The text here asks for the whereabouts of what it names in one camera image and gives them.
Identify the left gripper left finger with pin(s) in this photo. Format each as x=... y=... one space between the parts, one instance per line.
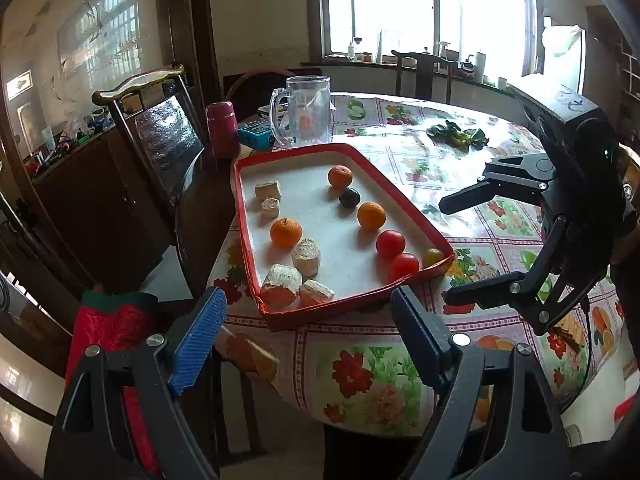
x=91 y=437

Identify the magenta thermos bottle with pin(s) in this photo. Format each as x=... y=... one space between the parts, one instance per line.
x=223 y=130

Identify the dark wooden chair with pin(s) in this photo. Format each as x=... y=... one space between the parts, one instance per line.
x=425 y=69
x=190 y=186

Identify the small beige root piece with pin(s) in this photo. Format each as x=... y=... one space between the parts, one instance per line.
x=270 y=208

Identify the clear plastic pitcher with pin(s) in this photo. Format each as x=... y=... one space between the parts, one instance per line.
x=309 y=110

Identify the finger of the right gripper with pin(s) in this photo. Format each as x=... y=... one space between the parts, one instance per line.
x=520 y=290
x=523 y=178

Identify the small green lime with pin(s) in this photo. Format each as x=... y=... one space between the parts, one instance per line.
x=432 y=256

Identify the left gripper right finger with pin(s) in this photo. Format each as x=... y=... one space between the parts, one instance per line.
x=495 y=416

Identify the silver refrigerator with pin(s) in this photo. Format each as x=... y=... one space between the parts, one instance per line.
x=564 y=53

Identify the white roll on windowsill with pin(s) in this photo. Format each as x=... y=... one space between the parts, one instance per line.
x=480 y=64

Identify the red tomato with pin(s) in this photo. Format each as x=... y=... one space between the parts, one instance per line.
x=403 y=265
x=390 y=244

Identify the blue box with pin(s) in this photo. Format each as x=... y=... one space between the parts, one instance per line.
x=256 y=134

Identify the red cloth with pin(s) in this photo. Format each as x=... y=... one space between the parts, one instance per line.
x=117 y=323

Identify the round back wooden chair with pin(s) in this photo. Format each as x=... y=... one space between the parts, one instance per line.
x=253 y=89

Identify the red rimmed white tray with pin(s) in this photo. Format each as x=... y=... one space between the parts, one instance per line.
x=350 y=265

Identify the orange mandarin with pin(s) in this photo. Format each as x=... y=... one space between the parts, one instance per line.
x=285 y=233
x=371 y=216
x=340 y=177

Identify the dark far wooden chair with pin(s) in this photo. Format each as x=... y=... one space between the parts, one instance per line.
x=425 y=69

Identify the green leafy vegetable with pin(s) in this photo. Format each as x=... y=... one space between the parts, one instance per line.
x=462 y=140

